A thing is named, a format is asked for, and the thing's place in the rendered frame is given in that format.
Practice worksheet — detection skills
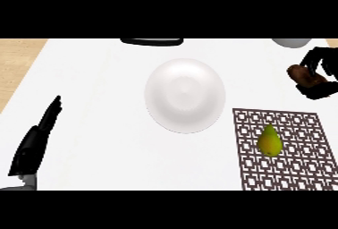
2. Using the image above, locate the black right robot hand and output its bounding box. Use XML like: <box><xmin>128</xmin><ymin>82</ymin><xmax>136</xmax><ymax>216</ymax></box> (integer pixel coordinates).
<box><xmin>294</xmin><ymin>46</ymin><xmax>338</xmax><ymax>101</ymax></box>

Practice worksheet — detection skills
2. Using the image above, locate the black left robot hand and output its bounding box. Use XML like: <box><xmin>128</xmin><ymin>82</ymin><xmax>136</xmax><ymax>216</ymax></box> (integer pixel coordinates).
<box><xmin>6</xmin><ymin>95</ymin><xmax>64</xmax><ymax>177</ymax></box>

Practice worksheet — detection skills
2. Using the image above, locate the brown sweet potato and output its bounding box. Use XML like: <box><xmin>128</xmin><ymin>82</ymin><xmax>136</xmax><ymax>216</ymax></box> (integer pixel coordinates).
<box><xmin>285</xmin><ymin>64</ymin><xmax>329</xmax><ymax>89</ymax></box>

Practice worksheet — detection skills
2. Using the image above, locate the brown patterned placemat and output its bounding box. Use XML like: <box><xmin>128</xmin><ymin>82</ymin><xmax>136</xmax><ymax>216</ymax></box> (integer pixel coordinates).
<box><xmin>232</xmin><ymin>107</ymin><xmax>338</xmax><ymax>191</ymax></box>

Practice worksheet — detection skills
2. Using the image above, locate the white plate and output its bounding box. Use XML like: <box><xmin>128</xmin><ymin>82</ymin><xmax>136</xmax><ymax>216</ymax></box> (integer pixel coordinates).
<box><xmin>145</xmin><ymin>57</ymin><xmax>227</xmax><ymax>135</ymax></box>

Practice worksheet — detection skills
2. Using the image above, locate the grey round object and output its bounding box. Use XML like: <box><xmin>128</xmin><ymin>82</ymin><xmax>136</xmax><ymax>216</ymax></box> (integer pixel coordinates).
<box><xmin>270</xmin><ymin>38</ymin><xmax>313</xmax><ymax>49</ymax></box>

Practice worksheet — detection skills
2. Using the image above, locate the green pear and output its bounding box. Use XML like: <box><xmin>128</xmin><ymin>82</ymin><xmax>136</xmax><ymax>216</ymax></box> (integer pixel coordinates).
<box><xmin>257</xmin><ymin>123</ymin><xmax>283</xmax><ymax>157</ymax></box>

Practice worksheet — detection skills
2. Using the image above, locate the black flat object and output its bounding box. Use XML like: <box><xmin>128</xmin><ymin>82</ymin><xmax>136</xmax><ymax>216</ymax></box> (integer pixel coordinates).
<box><xmin>120</xmin><ymin>38</ymin><xmax>185</xmax><ymax>47</ymax></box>

